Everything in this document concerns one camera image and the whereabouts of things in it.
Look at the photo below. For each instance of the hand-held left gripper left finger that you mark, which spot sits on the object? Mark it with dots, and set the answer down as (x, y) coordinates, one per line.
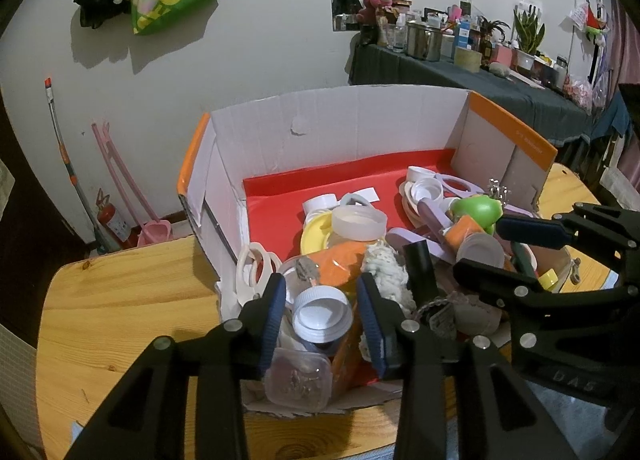
(276, 310)

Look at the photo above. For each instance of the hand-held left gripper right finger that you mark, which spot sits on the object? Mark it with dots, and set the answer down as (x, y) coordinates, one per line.
(370, 320)

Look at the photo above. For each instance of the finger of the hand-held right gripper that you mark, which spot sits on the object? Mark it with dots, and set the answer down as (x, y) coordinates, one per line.
(530, 231)
(500, 285)

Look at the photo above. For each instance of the white screw cap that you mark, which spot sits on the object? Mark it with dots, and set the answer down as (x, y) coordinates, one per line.
(322, 320)

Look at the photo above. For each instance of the white lace cloth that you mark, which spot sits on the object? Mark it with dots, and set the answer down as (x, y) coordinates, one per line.
(385, 265)

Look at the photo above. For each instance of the white plastic cup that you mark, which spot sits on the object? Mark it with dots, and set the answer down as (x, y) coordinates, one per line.
(427, 192)

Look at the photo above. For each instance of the orange white cardboard box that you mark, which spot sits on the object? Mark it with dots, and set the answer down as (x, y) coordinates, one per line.
(350, 129)

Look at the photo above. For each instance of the translucent round container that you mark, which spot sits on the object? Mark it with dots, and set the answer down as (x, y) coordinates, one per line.
(357, 222)

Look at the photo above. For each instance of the grey round lid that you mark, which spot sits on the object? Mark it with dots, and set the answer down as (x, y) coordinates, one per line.
(480, 250)

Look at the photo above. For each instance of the beige fabric pouch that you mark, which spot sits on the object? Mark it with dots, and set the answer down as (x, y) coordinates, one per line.
(475, 317)

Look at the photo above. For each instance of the cream plastic scissors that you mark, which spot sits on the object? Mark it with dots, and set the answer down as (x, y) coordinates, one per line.
(255, 270)

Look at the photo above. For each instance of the green yellow rubber toy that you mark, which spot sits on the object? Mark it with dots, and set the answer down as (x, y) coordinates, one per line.
(475, 210)

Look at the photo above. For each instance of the blue cloth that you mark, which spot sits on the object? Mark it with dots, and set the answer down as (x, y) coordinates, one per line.
(565, 415)

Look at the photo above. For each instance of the black cylindrical device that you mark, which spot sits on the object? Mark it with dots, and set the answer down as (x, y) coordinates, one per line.
(417, 270)

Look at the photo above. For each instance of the clear plastic box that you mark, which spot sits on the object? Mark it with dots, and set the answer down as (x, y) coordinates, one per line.
(300, 380)

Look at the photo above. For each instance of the yellow round lid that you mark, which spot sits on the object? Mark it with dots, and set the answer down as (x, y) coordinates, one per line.
(315, 235)

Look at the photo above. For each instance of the lilac plastic scissors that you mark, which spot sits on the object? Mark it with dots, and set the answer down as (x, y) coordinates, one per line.
(457, 186)

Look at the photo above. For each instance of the white bottle cap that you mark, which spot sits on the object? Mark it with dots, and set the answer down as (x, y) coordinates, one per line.
(320, 202)
(417, 173)

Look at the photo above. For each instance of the grey white scissors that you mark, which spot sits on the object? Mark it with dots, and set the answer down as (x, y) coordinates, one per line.
(355, 200)

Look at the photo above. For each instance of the pink candy bag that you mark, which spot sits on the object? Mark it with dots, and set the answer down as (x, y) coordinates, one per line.
(580, 89)

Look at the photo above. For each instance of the grey stone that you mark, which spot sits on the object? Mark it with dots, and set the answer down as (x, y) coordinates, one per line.
(500, 70)

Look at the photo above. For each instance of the dark cloth side table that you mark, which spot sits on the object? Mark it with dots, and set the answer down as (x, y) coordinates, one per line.
(450, 79)

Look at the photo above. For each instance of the pink box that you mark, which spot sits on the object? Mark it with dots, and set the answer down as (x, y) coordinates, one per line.
(501, 55)

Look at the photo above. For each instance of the red fire extinguisher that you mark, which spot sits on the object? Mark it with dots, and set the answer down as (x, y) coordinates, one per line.
(112, 220)

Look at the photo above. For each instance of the pink dustpan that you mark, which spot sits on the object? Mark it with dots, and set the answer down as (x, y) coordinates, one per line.
(125, 190)

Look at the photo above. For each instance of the potted snake plant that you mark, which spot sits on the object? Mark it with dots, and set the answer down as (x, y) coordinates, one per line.
(527, 32)

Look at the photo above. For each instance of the blue white box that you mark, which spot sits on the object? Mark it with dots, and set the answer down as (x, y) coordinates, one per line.
(464, 34)

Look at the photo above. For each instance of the small spiky plant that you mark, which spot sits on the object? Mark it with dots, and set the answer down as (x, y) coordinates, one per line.
(492, 27)

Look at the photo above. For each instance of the pink curtain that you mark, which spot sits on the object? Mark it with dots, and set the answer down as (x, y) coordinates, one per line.
(627, 39)

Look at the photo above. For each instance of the metal pot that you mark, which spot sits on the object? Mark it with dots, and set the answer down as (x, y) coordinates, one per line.
(424, 42)

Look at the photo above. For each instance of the watermelon decoration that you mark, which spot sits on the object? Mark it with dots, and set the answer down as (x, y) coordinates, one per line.
(594, 19)

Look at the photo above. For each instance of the glass jar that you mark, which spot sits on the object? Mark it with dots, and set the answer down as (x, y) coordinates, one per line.
(397, 37)

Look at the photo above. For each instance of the grey mop pole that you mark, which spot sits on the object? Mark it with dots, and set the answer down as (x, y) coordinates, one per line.
(70, 159)

